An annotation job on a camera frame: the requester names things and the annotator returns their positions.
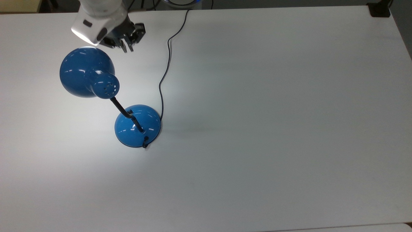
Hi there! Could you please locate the beige wooden furniture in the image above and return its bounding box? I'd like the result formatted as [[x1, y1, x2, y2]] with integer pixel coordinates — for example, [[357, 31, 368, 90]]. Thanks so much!
[[0, 0, 43, 14]]

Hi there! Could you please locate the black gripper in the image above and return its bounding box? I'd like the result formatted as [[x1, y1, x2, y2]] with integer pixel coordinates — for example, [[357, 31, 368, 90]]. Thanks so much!
[[100, 16, 146, 53]]

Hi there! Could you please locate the black table clamp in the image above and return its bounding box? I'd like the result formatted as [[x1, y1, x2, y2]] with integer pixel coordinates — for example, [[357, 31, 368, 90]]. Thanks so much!
[[367, 0, 394, 18]]

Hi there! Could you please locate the robot base with blue ring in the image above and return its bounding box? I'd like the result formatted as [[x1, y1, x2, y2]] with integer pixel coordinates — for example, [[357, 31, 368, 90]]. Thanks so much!
[[164, 0, 202, 7]]

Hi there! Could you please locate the black lamp power cable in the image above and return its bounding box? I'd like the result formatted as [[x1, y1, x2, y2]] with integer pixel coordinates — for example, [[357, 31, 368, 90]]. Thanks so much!
[[159, 9, 190, 121]]

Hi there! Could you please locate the blue desk lamp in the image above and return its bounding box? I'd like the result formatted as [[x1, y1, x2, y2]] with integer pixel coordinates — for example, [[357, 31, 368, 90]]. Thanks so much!
[[59, 47, 162, 149]]

